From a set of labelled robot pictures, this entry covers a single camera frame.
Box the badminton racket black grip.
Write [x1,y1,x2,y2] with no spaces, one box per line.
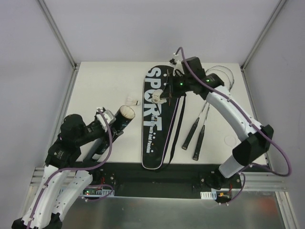
[192,104,212,160]
[182,102,207,150]

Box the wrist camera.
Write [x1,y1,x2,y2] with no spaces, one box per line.
[95,107,116,129]
[169,53,184,77]

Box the aluminium frame rail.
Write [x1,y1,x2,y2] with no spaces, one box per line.
[30,167,288,192]

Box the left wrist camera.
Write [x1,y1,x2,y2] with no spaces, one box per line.
[95,107,116,129]

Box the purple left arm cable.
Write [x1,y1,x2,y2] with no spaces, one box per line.
[26,109,114,229]

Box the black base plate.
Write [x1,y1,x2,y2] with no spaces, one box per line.
[78,163,241,198]

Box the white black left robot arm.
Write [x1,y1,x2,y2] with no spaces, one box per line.
[11,105,135,229]

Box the white feather shuttlecock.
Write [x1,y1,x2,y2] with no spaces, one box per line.
[126,96,141,106]
[152,89,167,104]
[119,105,135,120]

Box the black racket bag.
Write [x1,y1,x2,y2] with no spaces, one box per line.
[142,65,185,171]

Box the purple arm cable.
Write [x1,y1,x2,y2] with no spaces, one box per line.
[26,109,114,229]
[173,47,293,208]

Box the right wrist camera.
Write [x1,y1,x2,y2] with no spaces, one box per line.
[169,53,184,77]

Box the black shuttlecock tube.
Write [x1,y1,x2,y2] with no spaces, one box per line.
[85,105,135,162]

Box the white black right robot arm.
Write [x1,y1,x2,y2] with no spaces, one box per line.
[161,57,274,190]

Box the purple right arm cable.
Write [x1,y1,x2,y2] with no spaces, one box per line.
[173,47,293,208]

